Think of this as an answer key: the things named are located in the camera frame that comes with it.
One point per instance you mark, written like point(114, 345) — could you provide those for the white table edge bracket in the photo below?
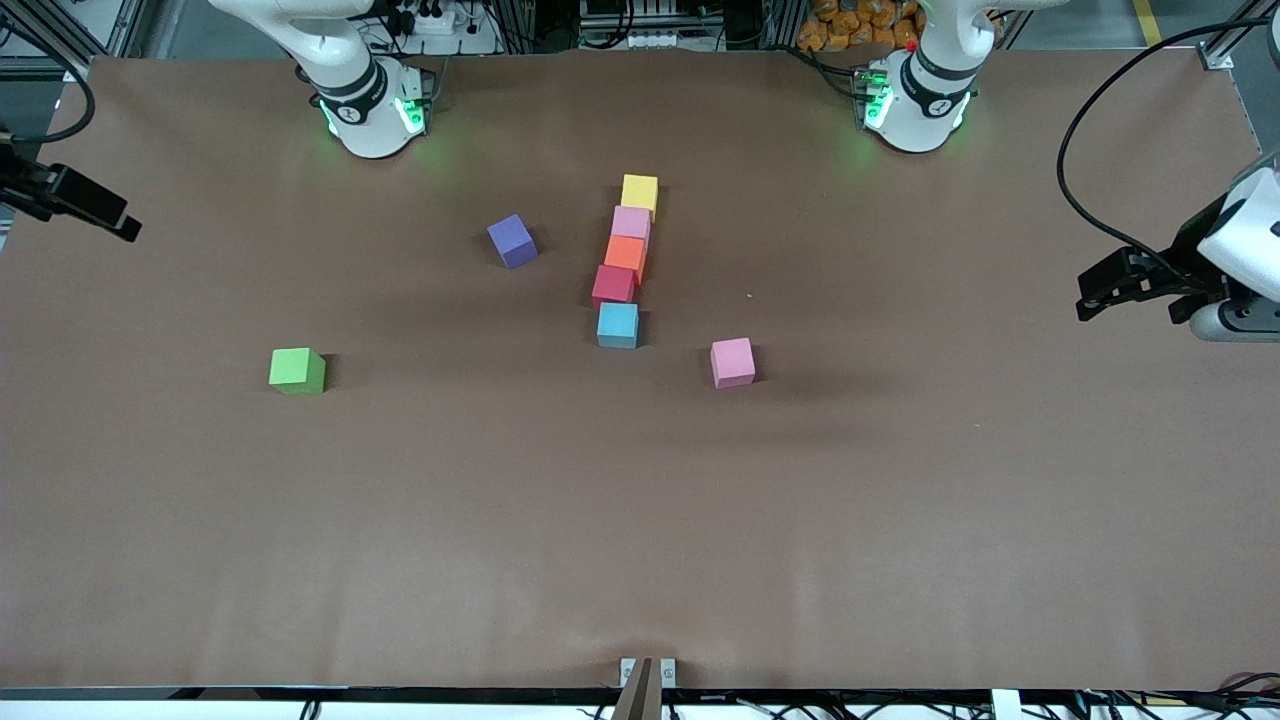
point(1007, 705)

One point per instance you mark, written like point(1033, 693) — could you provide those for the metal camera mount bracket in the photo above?
point(640, 700)

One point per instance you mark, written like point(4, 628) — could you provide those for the green foam block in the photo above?
point(295, 370)

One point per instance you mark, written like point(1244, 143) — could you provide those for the orange mesh bag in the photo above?
point(850, 25)

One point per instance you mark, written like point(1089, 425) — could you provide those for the yellow foam block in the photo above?
point(640, 190)

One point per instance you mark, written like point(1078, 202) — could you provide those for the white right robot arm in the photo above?
point(365, 120)

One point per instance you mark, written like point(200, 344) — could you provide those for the paper table cover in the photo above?
point(400, 550)

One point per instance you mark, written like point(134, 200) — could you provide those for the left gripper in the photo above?
point(1190, 247)

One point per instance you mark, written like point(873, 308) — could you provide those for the aluminium frame profile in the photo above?
point(75, 40)
point(1235, 32)

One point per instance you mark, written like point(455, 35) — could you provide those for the pale lilac-pink foam block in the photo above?
point(631, 222)

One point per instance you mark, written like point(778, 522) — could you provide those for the white power strip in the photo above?
point(660, 40)
point(450, 42)

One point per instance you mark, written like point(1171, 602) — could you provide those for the blue foam block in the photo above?
point(618, 322)

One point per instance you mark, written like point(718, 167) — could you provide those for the orange foam block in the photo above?
point(626, 253)

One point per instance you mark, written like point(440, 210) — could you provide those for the purple foam block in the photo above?
point(513, 240)

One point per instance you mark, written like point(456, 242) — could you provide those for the red foam block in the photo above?
point(612, 285)

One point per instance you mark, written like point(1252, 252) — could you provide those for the pink foam block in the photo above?
point(732, 362)

